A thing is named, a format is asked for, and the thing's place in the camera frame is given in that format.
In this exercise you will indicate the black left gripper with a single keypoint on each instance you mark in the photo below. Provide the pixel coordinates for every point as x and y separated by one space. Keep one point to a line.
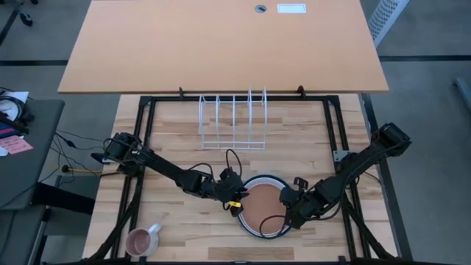
230 189

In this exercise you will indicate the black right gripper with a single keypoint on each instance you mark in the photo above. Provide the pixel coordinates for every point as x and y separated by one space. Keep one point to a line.
303 204

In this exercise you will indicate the brown plate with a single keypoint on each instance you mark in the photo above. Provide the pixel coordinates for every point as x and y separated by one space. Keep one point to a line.
263 206

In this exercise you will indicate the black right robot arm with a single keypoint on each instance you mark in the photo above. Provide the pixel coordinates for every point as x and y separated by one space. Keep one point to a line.
360 162

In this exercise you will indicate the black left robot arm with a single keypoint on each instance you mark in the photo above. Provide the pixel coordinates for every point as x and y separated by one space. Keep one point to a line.
158 162

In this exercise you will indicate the green flat plate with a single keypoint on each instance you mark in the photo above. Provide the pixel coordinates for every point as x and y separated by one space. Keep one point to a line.
265 176

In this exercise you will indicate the black clamp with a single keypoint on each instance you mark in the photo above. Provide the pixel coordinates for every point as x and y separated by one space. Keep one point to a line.
181 92
301 91

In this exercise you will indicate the white mug pink inside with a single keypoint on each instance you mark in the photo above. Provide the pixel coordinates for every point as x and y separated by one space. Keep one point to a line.
141 243

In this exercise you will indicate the orange desk top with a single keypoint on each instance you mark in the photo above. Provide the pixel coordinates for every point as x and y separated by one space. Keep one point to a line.
221 48

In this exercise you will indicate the yellow rod black knob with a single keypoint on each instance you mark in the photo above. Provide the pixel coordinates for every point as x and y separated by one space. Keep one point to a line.
65 169

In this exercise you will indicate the white desk outlet cover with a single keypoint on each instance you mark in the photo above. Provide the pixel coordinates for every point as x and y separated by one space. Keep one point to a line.
291 8

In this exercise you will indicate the white perforated computer tower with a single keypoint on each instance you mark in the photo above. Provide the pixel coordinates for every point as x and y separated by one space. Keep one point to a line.
386 16

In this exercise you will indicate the grey side table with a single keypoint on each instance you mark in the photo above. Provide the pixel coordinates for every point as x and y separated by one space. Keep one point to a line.
33 173

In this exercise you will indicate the pink paper note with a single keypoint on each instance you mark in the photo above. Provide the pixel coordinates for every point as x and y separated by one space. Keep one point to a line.
16 144

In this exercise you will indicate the black bar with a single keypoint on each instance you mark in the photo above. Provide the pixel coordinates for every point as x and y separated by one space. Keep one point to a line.
14 127

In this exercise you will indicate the white paper sheet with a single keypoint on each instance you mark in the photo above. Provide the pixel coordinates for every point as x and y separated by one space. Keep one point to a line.
20 96

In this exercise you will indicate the black office chair base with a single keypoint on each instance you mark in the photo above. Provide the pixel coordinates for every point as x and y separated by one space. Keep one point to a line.
25 18

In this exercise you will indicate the silver metal bracket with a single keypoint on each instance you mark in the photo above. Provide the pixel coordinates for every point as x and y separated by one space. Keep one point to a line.
340 155

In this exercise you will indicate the black aluminium table frame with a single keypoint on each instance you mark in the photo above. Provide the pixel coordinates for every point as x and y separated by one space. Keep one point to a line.
316 98

